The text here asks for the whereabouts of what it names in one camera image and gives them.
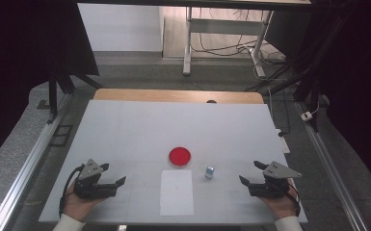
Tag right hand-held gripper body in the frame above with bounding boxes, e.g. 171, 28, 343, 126
248, 161, 303, 199

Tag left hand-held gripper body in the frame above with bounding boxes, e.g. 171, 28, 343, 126
73, 158, 119, 200

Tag red petri dish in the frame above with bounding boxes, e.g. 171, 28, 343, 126
168, 146, 192, 168

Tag person's left hand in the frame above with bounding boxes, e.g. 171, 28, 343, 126
62, 181, 107, 222

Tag white power strip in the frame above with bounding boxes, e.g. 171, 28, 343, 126
276, 128, 291, 155

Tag white paper sheet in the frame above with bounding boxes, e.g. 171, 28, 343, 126
159, 169, 195, 217

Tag white board table cover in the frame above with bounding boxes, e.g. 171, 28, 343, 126
38, 99, 308, 224

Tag black tripod stand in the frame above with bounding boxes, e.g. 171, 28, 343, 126
46, 68, 104, 125

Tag black stand legs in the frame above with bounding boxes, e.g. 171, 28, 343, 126
244, 18, 348, 133

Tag black curtain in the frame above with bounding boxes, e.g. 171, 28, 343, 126
263, 0, 371, 200
0, 0, 100, 174

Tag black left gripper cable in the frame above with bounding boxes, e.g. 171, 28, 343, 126
58, 164, 86, 219

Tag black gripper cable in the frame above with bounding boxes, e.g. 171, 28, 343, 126
58, 164, 86, 219
285, 183, 303, 218

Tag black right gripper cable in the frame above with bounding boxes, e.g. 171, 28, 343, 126
285, 183, 303, 218

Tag aluminium rail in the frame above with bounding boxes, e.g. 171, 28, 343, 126
0, 92, 75, 231
293, 100, 369, 231

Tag black floor cables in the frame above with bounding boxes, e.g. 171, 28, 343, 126
191, 8, 287, 66

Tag white desk frame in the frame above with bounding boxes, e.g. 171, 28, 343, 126
182, 6, 275, 78

